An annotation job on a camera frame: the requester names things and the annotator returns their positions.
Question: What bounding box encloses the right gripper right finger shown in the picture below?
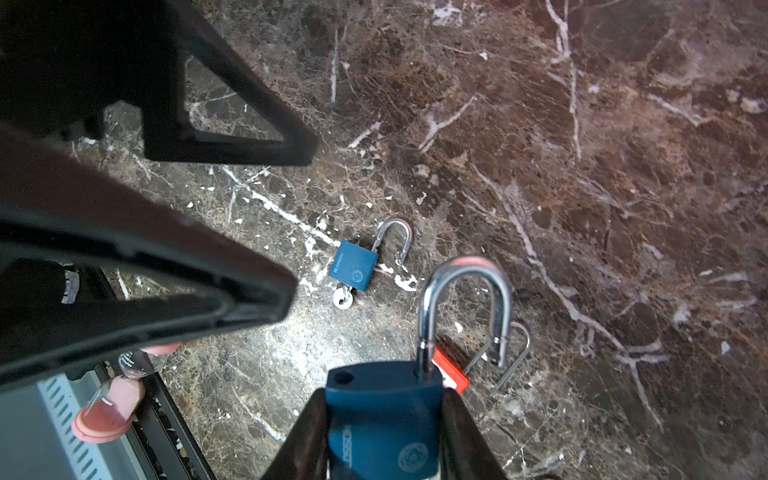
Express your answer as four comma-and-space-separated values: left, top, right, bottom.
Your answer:
440, 388, 507, 480

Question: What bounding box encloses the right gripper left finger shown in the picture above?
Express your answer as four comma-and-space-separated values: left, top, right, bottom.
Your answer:
261, 388, 329, 480

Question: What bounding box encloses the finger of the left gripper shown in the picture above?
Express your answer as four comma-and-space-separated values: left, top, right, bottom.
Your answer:
1, 126, 298, 390
137, 1, 318, 167

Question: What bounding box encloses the blue padlock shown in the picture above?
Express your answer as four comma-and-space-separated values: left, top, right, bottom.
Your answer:
325, 256, 512, 479
328, 217, 414, 310

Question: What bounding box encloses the red padlock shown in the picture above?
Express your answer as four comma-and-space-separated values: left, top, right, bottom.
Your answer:
432, 322, 532, 395

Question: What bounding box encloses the pink hourglass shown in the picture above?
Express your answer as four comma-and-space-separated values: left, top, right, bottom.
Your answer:
71, 342, 182, 444

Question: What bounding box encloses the white perforated rail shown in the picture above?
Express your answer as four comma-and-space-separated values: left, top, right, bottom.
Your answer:
36, 374, 112, 480

